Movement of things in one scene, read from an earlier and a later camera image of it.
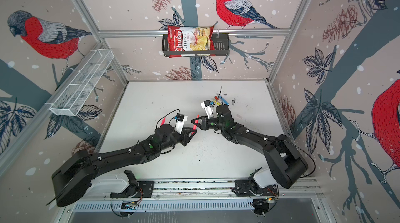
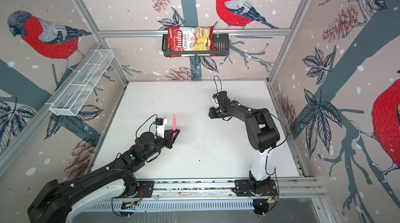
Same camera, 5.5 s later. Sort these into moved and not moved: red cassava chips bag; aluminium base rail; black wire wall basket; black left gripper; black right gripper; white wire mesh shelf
Moved: black left gripper; black right gripper
Not moved: red cassava chips bag; black wire wall basket; white wire mesh shelf; aluminium base rail
